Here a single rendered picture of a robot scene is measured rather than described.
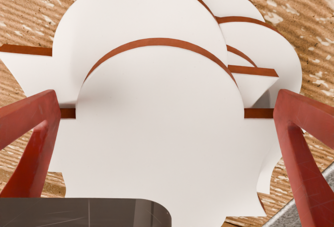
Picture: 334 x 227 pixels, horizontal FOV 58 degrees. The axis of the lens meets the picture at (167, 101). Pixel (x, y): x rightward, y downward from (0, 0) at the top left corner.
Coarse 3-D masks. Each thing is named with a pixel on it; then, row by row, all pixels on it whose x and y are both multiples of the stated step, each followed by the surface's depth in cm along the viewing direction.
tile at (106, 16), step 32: (96, 0) 12; (128, 0) 12; (160, 0) 12; (192, 0) 12; (64, 32) 13; (96, 32) 13; (128, 32) 13; (160, 32) 13; (192, 32) 13; (32, 64) 13; (64, 64) 13; (64, 96) 14; (256, 96) 14
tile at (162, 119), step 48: (144, 48) 12; (192, 48) 12; (96, 96) 13; (144, 96) 13; (192, 96) 13; (240, 96) 13; (96, 144) 15; (144, 144) 15; (192, 144) 15; (240, 144) 15; (96, 192) 17; (144, 192) 17; (192, 192) 17; (240, 192) 17
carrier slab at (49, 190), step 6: (0, 174) 26; (6, 174) 26; (0, 180) 25; (6, 180) 25; (0, 186) 25; (48, 186) 26; (54, 186) 27; (60, 186) 27; (42, 192) 26; (48, 192) 26; (54, 192) 26; (60, 192) 27
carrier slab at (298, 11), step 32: (0, 0) 17; (32, 0) 17; (64, 0) 17; (256, 0) 17; (288, 0) 17; (320, 0) 17; (0, 32) 18; (32, 32) 18; (288, 32) 18; (320, 32) 18; (0, 64) 19; (320, 64) 19; (0, 96) 20; (320, 96) 20; (0, 160) 24; (320, 160) 24; (288, 192) 26; (256, 224) 28
